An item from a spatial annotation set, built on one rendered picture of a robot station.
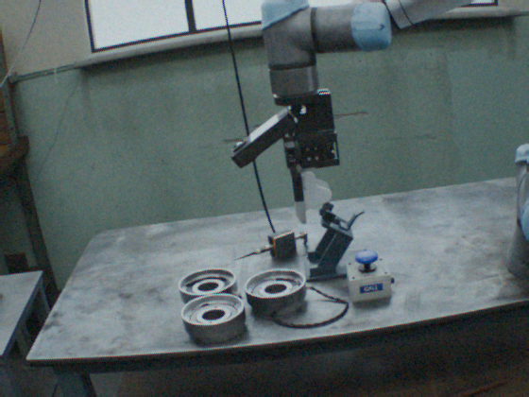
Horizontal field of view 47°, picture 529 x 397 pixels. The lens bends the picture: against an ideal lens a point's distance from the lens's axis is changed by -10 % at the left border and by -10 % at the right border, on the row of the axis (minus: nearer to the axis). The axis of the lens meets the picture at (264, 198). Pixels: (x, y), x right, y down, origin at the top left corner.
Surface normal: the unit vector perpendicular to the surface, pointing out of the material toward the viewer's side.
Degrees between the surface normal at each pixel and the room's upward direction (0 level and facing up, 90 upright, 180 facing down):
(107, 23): 90
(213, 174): 90
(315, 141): 90
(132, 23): 90
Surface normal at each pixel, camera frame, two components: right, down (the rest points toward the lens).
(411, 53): 0.00, 0.33
